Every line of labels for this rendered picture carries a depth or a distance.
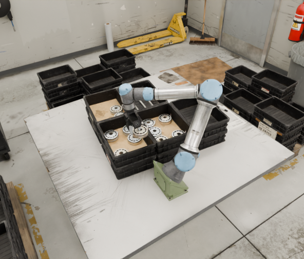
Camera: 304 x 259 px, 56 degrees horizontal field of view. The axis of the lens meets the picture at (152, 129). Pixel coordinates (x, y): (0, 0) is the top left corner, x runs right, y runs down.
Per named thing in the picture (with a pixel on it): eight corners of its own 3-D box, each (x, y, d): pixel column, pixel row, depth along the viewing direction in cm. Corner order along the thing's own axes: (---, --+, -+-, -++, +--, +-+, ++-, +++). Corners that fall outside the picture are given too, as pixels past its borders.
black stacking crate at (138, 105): (168, 113, 233) (168, 102, 226) (135, 124, 224) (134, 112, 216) (148, 90, 261) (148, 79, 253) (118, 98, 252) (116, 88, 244)
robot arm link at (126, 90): (131, 90, 160) (116, 90, 162) (134, 105, 168) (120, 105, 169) (133, 82, 166) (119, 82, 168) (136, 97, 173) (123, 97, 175)
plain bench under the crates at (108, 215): (271, 208, 255) (295, 153, 210) (111, 320, 191) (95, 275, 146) (169, 118, 360) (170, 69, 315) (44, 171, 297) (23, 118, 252)
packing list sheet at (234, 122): (248, 122, 239) (248, 122, 239) (228, 132, 230) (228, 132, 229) (221, 104, 260) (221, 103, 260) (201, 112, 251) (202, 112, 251)
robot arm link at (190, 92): (220, 81, 174) (143, 86, 184) (221, 79, 164) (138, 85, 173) (220, 100, 175) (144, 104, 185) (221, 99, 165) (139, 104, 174)
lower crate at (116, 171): (157, 167, 203) (156, 155, 195) (117, 182, 193) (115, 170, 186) (135, 134, 231) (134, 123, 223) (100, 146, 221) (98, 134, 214)
